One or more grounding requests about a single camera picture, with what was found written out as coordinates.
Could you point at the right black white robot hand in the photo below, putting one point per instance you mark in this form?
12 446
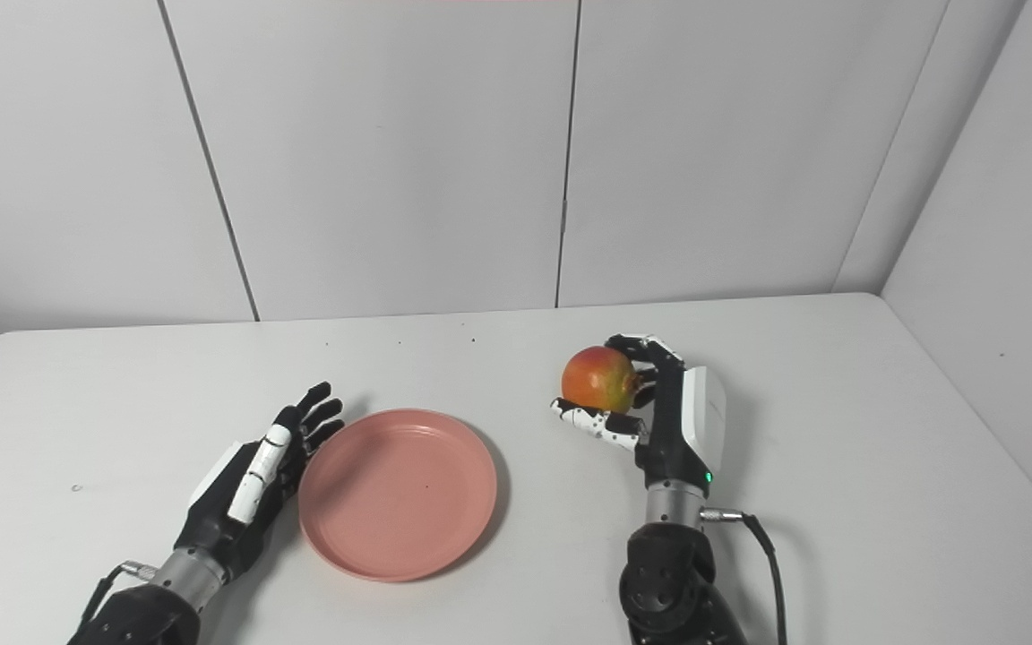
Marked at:
686 430

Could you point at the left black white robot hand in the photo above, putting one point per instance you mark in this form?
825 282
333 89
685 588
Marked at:
220 511

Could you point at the red yellow pomegranate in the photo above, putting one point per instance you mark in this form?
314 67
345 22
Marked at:
598 378

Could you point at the pink round plate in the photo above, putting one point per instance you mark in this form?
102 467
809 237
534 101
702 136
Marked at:
398 494

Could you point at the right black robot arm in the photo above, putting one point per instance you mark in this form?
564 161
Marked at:
673 573

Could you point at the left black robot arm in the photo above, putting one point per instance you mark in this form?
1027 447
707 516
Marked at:
144 609

